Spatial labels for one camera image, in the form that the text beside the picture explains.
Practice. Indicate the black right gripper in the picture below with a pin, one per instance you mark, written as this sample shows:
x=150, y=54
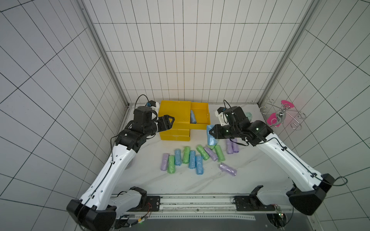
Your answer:
x=224, y=130

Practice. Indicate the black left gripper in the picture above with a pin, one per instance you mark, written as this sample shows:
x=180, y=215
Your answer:
x=165, y=122

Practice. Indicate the blue bag roll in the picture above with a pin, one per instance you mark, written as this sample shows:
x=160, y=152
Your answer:
x=199, y=165
x=212, y=141
x=192, y=118
x=178, y=159
x=192, y=160

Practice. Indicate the yellow top drawer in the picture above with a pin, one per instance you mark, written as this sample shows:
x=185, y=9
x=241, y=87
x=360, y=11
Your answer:
x=202, y=116

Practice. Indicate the blue bag roll bottom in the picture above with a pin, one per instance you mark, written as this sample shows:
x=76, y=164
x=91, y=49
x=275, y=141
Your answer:
x=192, y=118

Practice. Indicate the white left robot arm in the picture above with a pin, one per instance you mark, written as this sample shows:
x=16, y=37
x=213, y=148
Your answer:
x=96, y=210

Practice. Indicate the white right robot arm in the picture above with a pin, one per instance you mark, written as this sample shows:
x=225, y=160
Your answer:
x=308, y=187

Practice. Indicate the yellow plastic drawer cabinet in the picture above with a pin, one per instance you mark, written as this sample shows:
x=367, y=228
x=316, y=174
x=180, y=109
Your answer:
x=180, y=110

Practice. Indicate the purple bag roll upper left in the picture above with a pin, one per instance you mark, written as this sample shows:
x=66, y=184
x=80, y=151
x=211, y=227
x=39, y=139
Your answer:
x=229, y=147

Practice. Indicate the purple bag roll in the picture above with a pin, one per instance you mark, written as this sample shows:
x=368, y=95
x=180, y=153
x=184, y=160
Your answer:
x=164, y=161
x=229, y=147
x=211, y=153
x=225, y=168
x=235, y=145

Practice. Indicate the purple bag roll center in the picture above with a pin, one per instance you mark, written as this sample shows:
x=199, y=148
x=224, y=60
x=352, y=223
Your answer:
x=211, y=153

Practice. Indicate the purple bag roll upper right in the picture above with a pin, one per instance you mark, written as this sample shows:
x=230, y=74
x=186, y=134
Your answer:
x=235, y=145

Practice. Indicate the green bag roll right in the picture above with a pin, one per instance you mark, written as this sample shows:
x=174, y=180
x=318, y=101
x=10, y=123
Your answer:
x=219, y=152

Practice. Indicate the green bag roll center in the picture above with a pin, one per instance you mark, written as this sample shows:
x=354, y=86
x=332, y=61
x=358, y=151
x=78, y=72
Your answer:
x=202, y=152

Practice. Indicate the green bag roll middle left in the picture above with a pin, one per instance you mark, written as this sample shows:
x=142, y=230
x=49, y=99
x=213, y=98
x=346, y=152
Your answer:
x=186, y=156

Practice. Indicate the green glass jar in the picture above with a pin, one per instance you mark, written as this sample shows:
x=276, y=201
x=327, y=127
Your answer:
x=249, y=116

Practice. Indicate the purple bag roll lower right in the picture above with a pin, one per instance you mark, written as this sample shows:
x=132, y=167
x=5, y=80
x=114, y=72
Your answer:
x=225, y=168

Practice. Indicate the purple bag roll far left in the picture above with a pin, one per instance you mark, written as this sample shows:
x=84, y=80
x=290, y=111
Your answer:
x=164, y=161

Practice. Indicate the green bag roll far left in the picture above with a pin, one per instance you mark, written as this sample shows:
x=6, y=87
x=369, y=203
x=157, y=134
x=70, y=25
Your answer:
x=171, y=164

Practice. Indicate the pink cup on stand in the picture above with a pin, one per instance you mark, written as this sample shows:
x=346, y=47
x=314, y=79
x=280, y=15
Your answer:
x=274, y=120

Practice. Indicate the chrome cup holder stand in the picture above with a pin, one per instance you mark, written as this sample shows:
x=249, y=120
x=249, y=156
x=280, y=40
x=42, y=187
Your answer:
x=296, y=117

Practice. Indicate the pink cup upper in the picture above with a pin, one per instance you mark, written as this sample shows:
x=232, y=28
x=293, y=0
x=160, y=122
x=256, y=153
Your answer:
x=287, y=104

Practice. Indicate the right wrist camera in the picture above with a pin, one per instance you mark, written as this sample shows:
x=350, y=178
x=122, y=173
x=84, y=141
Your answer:
x=221, y=116

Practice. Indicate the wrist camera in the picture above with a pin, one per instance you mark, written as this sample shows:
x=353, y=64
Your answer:
x=221, y=116
x=153, y=104

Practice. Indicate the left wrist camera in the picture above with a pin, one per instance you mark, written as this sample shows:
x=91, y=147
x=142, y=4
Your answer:
x=153, y=104

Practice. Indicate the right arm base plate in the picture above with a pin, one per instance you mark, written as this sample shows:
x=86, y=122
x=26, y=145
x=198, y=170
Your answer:
x=250, y=204

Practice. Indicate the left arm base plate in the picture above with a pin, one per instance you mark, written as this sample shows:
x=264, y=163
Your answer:
x=149, y=203

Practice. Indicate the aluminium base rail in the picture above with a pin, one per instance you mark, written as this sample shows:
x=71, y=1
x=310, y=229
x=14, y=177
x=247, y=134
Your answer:
x=185, y=203

